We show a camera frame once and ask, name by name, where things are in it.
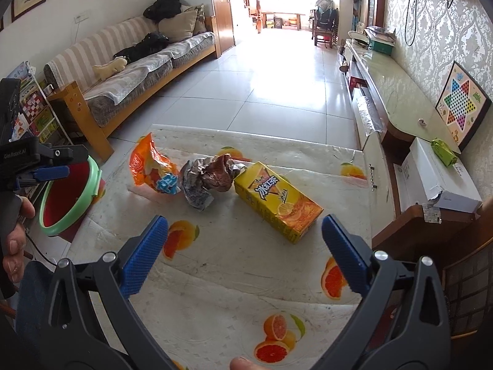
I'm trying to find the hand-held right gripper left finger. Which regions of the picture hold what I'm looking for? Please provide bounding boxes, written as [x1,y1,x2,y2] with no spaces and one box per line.
[36,215,181,370]

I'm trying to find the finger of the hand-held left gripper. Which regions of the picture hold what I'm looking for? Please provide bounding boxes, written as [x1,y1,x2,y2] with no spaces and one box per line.
[38,144,90,166]
[15,165,71,190]

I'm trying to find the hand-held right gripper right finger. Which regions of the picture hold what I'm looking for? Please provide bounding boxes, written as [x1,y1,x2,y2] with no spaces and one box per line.
[308,214,454,370]

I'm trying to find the red bin with green rim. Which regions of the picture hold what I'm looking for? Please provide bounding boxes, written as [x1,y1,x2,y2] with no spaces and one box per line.
[39,155,104,241]

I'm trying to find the yellow drink carton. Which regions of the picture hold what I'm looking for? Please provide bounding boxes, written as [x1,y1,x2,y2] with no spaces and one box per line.
[234,161,324,245]

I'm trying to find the orange snack bag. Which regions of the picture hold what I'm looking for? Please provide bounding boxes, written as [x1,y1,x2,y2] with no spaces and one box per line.
[129,133,181,195]

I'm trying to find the silver brown wrapper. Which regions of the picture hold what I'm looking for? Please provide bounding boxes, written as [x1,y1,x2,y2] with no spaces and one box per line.
[181,154,251,211]

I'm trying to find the person's left hand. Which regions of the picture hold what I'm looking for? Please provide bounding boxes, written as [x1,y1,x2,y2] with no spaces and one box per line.
[0,196,36,284]

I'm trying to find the person's right hand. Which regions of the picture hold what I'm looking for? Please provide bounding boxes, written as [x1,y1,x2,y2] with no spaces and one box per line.
[230,356,267,370]

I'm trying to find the display of children's books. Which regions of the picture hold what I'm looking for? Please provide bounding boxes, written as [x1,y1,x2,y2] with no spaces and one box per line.
[8,62,62,143]

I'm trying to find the dark wooden side table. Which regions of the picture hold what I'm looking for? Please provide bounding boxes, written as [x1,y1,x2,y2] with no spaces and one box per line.
[372,204,493,263]

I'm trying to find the fruit print tablecloth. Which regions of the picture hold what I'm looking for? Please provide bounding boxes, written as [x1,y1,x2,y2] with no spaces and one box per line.
[65,123,376,370]

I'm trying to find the cream plush toy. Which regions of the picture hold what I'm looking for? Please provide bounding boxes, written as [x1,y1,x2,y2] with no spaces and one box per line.
[92,56,128,82]

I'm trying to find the white cardboard box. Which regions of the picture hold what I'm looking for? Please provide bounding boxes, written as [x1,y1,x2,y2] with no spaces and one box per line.
[393,137,483,214]

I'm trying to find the wooden sofa with striped cover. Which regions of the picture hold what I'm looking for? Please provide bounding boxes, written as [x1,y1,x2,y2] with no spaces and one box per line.
[43,6,222,160]

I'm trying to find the person's blue jeans leg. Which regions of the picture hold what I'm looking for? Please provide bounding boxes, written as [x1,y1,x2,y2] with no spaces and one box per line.
[14,260,56,355]

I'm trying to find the wooden lattice chair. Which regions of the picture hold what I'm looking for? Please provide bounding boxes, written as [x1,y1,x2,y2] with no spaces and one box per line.
[441,235,493,340]

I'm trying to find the silver foil sheet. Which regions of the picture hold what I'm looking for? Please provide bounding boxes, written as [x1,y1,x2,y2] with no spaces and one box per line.
[354,94,386,135]

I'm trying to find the black garment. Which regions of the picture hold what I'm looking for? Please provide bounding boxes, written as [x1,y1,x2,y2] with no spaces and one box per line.
[113,32,170,63]

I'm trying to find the green foil packet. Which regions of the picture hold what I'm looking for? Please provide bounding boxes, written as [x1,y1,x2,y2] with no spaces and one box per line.
[430,139,459,167]

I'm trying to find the long low television cabinet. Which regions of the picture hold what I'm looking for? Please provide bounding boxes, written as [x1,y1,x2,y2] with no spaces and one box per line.
[339,39,463,155]

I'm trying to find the beige pillow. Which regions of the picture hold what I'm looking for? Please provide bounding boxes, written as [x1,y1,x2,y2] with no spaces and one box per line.
[158,10,198,42]

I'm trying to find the black jacket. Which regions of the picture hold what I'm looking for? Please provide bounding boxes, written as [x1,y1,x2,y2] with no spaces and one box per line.
[143,0,182,23]

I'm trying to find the colourful star checkers board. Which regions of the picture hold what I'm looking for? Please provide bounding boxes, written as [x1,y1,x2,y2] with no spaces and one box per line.
[435,61,493,152]

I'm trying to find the patterned brown pillow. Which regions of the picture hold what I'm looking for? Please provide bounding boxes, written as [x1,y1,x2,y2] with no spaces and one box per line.
[181,4,206,36]

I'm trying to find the wooden door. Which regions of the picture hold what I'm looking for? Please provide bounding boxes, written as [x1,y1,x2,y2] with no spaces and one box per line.
[211,0,235,58]

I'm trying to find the green box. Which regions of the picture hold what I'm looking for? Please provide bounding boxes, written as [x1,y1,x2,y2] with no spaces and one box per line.
[369,39,395,54]

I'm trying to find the stack of papers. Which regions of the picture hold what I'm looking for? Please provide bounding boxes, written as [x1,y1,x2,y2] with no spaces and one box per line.
[364,26,397,43]

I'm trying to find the wooden chair with dark bag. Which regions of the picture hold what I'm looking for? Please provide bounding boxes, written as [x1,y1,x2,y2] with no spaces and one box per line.
[313,7,340,49]

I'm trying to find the wooden bench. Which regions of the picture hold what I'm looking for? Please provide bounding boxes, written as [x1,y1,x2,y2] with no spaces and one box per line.
[264,12,303,31]

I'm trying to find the white wire book rack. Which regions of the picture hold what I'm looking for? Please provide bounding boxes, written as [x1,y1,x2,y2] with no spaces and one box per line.
[0,61,72,155]

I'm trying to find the black television cable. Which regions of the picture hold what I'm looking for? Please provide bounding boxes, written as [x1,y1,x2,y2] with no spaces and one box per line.
[404,0,419,47]

